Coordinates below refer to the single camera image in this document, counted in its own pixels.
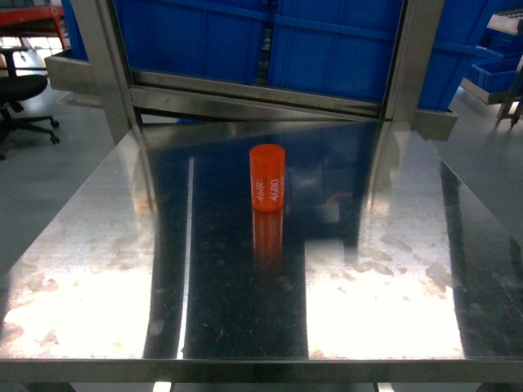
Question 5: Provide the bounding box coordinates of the orange cylindrical capacitor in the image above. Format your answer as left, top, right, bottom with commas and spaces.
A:
249, 144, 286, 212

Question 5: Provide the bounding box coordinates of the left blue plastic bin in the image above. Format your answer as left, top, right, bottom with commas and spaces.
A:
114, 1, 270, 84

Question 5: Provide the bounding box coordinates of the blue plastic bin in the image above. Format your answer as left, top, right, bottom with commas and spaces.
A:
114, 1, 270, 84
268, 1, 497, 111

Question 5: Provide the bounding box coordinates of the right blue plastic bin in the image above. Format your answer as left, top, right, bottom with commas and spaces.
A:
268, 1, 497, 111

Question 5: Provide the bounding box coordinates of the small blue bin right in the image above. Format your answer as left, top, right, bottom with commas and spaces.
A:
467, 55, 521, 93

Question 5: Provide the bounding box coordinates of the black office chair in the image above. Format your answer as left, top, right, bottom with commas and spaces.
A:
1, 47, 60, 144

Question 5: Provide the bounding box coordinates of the stainless steel rack frame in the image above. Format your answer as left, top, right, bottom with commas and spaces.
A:
45, 1, 457, 141

